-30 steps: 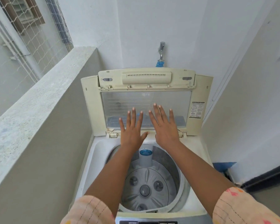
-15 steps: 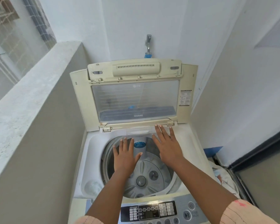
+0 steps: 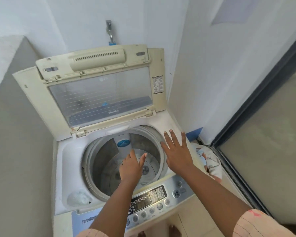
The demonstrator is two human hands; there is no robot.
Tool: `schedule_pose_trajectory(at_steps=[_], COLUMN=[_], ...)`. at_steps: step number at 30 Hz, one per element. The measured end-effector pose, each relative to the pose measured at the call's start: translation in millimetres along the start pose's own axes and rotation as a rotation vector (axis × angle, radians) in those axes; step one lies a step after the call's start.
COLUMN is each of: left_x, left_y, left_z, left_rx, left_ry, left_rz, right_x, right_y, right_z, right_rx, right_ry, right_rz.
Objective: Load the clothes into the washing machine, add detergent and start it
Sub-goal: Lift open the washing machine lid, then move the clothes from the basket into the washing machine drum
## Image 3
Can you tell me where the person's left hand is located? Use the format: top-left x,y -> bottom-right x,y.
119,149 -> 148,185

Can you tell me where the person's right hand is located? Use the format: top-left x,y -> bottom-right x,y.
160,129 -> 194,175

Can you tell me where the orange white clothes item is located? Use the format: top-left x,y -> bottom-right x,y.
191,143 -> 224,184

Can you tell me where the cream blue washing machine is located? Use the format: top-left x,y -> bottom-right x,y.
12,44 -> 197,237

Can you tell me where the cream washing machine lid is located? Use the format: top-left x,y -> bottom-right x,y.
12,44 -> 168,142

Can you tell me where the person's left forearm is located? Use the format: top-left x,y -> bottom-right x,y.
88,181 -> 140,237

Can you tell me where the person's right foot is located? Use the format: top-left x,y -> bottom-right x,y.
169,225 -> 182,237

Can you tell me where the blue tape strip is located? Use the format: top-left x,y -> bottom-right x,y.
186,127 -> 204,142

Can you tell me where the metal water tap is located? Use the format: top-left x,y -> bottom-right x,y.
105,20 -> 115,43

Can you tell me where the grey stone ledge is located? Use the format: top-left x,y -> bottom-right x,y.
0,35 -> 25,104

